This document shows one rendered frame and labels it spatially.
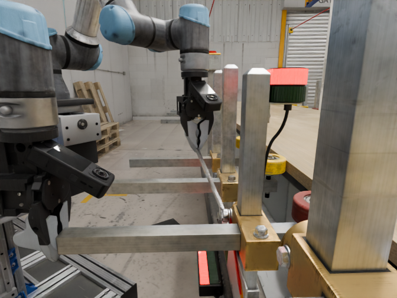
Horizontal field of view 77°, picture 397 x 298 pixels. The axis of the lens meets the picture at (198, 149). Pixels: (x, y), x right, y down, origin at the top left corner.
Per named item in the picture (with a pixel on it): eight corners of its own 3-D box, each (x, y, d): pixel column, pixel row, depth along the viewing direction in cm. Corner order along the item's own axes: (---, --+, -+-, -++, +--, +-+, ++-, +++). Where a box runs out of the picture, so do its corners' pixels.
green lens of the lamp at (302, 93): (272, 101, 36) (273, 86, 36) (260, 100, 42) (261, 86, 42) (312, 101, 36) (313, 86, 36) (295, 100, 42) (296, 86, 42)
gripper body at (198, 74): (200, 116, 74) (200, 73, 71) (212, 119, 66) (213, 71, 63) (175, 117, 71) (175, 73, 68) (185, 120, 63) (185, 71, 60)
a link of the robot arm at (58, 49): (15, 69, 84) (7, 25, 81) (56, 71, 95) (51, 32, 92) (30, 68, 77) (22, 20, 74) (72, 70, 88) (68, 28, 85)
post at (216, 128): (212, 201, 96) (214, 70, 84) (211, 197, 99) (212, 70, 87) (221, 200, 96) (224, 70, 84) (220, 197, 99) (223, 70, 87)
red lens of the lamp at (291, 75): (273, 84, 36) (274, 68, 35) (261, 84, 41) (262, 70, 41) (313, 84, 36) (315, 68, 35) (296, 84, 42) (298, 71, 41)
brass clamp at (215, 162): (210, 172, 85) (211, 158, 84) (207, 161, 98) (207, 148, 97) (228, 172, 85) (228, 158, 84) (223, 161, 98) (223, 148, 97)
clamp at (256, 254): (244, 272, 36) (246, 241, 35) (229, 222, 49) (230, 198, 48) (282, 271, 36) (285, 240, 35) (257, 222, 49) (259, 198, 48)
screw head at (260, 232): (255, 239, 35) (256, 232, 35) (251, 230, 37) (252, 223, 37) (270, 239, 35) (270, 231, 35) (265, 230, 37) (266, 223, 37)
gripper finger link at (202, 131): (200, 147, 74) (200, 116, 72) (208, 152, 69) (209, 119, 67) (190, 148, 73) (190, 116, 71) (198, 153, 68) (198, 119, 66)
